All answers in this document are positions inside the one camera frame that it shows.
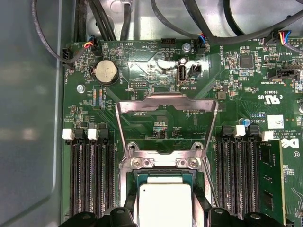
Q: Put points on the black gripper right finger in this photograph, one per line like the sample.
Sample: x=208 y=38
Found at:
x=227 y=220

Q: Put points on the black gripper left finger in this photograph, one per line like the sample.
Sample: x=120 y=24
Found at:
x=113 y=220

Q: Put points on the silver square CPU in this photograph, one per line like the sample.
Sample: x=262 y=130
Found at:
x=165 y=203

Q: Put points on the metal socket cover frame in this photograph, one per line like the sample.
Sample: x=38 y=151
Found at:
x=165 y=100

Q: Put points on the green RAM stick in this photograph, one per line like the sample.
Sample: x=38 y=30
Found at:
x=270 y=170

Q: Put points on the green motherboard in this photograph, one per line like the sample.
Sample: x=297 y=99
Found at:
x=246 y=106

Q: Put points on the round coin battery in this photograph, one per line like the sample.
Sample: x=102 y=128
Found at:
x=106 y=71

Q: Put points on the silver internal USB port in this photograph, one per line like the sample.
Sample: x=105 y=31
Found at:
x=181 y=75

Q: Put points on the black open PC case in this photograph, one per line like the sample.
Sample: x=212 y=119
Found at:
x=28 y=94

